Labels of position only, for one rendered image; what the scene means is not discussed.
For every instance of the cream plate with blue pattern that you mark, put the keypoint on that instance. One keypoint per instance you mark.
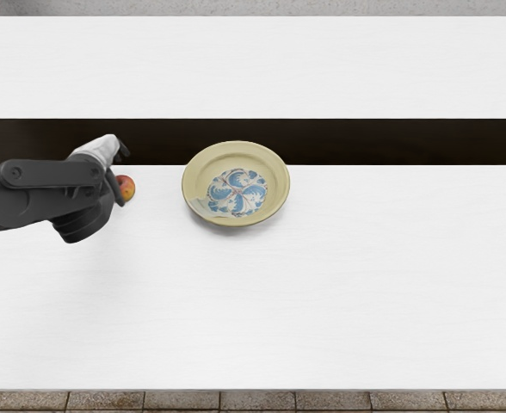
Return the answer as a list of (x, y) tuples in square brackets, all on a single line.
[(236, 185)]

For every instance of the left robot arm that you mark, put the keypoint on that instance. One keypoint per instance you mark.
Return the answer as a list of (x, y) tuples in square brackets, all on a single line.
[(42, 193)]

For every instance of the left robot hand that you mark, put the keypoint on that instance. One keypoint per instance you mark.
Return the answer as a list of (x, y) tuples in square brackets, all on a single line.
[(100, 150)]

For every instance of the red and yellow apple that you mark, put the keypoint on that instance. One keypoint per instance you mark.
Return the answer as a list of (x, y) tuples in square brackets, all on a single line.
[(127, 187)]

